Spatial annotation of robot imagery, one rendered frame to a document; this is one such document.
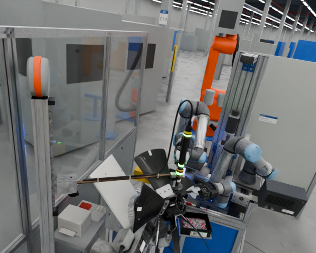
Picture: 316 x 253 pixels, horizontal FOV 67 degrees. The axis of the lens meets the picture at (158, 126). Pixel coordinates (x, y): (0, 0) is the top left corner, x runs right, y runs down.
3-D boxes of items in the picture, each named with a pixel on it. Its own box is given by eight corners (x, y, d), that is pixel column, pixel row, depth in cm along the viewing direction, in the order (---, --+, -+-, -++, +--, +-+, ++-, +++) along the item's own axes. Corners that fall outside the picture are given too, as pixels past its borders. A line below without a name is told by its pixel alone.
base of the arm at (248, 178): (239, 171, 214) (242, 162, 210) (256, 177, 209) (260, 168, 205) (236, 179, 201) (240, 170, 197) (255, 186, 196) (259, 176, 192)
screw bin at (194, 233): (179, 235, 168) (181, 228, 166) (178, 217, 184) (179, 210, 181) (210, 238, 169) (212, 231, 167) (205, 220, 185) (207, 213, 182)
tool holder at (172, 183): (170, 191, 140) (173, 177, 136) (166, 183, 146) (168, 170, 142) (184, 189, 143) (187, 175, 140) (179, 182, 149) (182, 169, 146)
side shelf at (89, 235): (50, 239, 149) (50, 235, 147) (83, 203, 181) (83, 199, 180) (85, 252, 144) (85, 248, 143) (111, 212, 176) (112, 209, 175)
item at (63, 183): (54, 196, 116) (53, 181, 113) (54, 186, 122) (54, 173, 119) (76, 194, 120) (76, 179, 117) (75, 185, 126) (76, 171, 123)
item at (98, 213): (87, 219, 163) (87, 217, 162) (99, 206, 176) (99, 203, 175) (97, 224, 161) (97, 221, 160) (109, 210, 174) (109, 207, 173)
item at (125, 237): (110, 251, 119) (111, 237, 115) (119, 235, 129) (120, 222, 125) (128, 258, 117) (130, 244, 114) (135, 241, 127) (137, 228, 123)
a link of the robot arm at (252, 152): (265, 163, 198) (241, 134, 162) (281, 173, 187) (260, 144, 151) (256, 174, 198) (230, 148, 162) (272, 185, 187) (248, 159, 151)
